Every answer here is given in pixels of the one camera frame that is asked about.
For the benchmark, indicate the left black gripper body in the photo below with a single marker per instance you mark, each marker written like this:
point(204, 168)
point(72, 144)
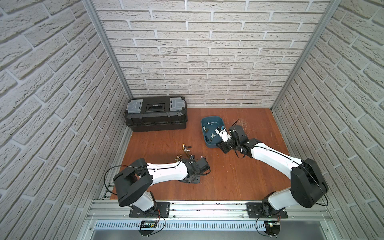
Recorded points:
point(191, 177)

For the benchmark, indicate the left controller board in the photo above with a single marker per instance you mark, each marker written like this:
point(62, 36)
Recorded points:
point(148, 227)

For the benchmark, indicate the black toolbox grey latches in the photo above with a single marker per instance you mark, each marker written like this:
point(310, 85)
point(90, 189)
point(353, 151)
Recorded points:
point(160, 113)

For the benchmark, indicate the teal plastic storage bin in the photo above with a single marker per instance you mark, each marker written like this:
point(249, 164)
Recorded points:
point(211, 129)

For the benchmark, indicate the controller board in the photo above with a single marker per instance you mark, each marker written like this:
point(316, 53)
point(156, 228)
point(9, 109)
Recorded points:
point(148, 227)
point(272, 228)

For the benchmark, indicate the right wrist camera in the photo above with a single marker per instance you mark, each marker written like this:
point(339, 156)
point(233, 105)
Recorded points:
point(223, 134)

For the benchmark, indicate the right controller board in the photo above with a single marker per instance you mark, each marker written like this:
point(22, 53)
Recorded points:
point(272, 228)

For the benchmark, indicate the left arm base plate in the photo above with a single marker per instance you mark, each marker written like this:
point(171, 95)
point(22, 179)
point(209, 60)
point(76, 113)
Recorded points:
point(159, 209)

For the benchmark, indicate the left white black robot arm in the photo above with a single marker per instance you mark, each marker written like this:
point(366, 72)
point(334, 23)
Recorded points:
point(133, 182)

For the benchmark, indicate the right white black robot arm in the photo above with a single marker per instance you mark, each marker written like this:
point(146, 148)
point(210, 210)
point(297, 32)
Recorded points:
point(308, 185)

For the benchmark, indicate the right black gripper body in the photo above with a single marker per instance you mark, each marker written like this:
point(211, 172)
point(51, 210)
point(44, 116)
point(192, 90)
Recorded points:
point(229, 145)

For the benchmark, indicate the aluminium front rail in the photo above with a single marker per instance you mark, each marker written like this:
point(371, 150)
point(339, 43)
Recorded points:
point(178, 210)

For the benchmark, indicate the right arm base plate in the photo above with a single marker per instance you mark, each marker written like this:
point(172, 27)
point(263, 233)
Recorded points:
point(263, 210)

